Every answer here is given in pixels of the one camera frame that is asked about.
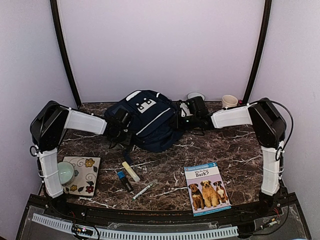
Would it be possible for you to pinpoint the blue black marker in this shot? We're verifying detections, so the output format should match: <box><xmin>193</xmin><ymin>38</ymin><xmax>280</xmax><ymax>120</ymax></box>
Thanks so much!
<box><xmin>117</xmin><ymin>171</ymin><xmax>134</xmax><ymax>193</ymax></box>

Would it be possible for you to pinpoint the yellow highlighter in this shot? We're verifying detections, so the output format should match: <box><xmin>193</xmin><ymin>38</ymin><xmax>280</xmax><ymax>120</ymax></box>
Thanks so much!
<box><xmin>122</xmin><ymin>161</ymin><xmax>141</xmax><ymax>182</ymax></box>

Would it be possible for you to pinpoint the dog book Why Dogs Bark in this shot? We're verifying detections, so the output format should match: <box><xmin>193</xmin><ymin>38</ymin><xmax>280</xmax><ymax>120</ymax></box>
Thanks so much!
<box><xmin>184</xmin><ymin>162</ymin><xmax>232</xmax><ymax>217</ymax></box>

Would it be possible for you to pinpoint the navy blue student backpack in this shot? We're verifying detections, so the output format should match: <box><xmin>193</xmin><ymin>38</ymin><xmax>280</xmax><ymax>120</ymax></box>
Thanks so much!
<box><xmin>104</xmin><ymin>90</ymin><xmax>185</xmax><ymax>165</ymax></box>

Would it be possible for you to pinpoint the small green bowl at back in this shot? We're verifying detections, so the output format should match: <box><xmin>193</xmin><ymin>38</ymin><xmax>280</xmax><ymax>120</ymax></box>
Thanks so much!
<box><xmin>187</xmin><ymin>92</ymin><xmax>206</xmax><ymax>101</ymax></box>

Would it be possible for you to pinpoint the small circuit board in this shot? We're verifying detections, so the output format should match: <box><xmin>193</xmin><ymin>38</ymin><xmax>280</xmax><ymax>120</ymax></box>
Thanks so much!
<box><xmin>71</xmin><ymin>225</ymin><xmax>93</xmax><ymax>236</ymax></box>

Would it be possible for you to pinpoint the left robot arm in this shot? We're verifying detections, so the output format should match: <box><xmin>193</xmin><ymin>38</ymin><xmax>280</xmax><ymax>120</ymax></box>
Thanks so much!
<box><xmin>29</xmin><ymin>100</ymin><xmax>132</xmax><ymax>198</ymax></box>

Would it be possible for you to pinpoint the cream ceramic mug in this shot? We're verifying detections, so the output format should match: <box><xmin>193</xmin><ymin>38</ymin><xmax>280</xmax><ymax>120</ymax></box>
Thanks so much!
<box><xmin>222</xmin><ymin>94</ymin><xmax>239</xmax><ymax>108</ymax></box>

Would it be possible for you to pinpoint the black front rail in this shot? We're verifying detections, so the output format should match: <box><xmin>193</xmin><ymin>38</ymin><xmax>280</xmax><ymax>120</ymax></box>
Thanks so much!
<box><xmin>29</xmin><ymin>193</ymin><xmax>298</xmax><ymax>227</ymax></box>

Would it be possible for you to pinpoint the white slotted cable duct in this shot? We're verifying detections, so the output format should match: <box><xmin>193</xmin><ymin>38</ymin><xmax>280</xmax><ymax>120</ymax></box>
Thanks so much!
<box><xmin>31</xmin><ymin>213</ymin><xmax>239</xmax><ymax>240</ymax></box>

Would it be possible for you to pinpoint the right black frame post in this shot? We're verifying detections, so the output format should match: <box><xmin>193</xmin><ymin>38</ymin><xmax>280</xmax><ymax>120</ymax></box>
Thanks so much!
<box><xmin>242</xmin><ymin>0</ymin><xmax>272</xmax><ymax>104</ymax></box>

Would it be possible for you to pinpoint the green bowl on plate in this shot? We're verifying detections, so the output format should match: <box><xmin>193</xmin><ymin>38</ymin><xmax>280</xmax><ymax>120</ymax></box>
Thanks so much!
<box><xmin>57</xmin><ymin>161</ymin><xmax>75</xmax><ymax>187</ymax></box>

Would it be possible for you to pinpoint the floral square plate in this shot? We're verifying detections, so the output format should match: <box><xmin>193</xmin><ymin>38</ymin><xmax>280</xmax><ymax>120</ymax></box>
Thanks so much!
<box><xmin>62</xmin><ymin>156</ymin><xmax>101</xmax><ymax>197</ymax></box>

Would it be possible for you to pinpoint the white green pen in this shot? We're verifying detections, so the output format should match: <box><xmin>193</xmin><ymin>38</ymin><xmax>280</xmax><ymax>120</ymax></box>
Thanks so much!
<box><xmin>132</xmin><ymin>179</ymin><xmax>158</xmax><ymax>201</ymax></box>

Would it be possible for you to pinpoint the left black frame post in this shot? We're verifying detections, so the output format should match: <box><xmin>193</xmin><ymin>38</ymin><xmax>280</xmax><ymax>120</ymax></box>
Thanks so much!
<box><xmin>49</xmin><ymin>0</ymin><xmax>82</xmax><ymax>108</ymax></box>

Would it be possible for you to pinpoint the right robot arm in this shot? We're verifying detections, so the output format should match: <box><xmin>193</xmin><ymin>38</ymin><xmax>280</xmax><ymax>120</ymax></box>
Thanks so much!
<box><xmin>170</xmin><ymin>96</ymin><xmax>290</xmax><ymax>217</ymax></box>

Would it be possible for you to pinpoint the black frame post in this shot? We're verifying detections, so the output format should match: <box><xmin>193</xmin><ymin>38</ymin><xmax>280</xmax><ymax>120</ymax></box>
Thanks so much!
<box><xmin>242</xmin><ymin>0</ymin><xmax>272</xmax><ymax>104</ymax></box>
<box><xmin>49</xmin><ymin>0</ymin><xmax>82</xmax><ymax>108</ymax></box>

